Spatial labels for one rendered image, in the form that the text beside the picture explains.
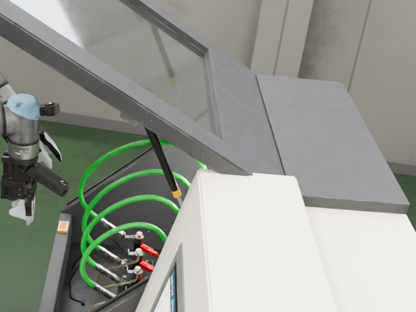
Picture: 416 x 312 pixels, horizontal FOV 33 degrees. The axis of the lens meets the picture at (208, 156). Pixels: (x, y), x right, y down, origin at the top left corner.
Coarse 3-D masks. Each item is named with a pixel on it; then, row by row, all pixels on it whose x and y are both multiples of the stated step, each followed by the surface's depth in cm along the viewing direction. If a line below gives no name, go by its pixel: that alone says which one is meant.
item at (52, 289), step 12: (60, 216) 234; (72, 216) 235; (60, 240) 223; (60, 252) 218; (60, 264) 212; (48, 276) 207; (60, 276) 208; (48, 288) 202; (60, 288) 213; (48, 300) 198; (60, 300) 217
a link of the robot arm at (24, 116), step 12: (12, 96) 169; (24, 96) 170; (12, 108) 166; (24, 108) 166; (36, 108) 168; (12, 120) 166; (24, 120) 167; (36, 120) 169; (12, 132) 168; (24, 132) 169; (36, 132) 171; (24, 144) 170
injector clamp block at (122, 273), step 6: (126, 258) 214; (150, 264) 213; (120, 270) 209; (126, 270) 210; (144, 270) 211; (120, 276) 207; (126, 276) 207; (144, 276) 208; (120, 288) 202; (126, 288) 202
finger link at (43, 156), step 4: (40, 144) 191; (40, 148) 190; (44, 148) 192; (40, 152) 190; (44, 152) 190; (40, 156) 190; (44, 156) 190; (48, 156) 191; (40, 160) 191; (44, 160) 190; (48, 160) 191; (48, 164) 191; (52, 164) 192
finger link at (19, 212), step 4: (20, 200) 180; (24, 200) 180; (20, 204) 180; (24, 204) 180; (32, 204) 181; (12, 208) 181; (16, 208) 181; (20, 208) 181; (24, 208) 181; (32, 208) 182; (12, 212) 182; (16, 212) 182; (20, 212) 182; (24, 212) 182; (32, 212) 182; (16, 216) 182; (20, 216) 182; (24, 216) 182; (28, 216) 181; (32, 216) 183; (28, 220) 183; (32, 220) 185; (28, 224) 185
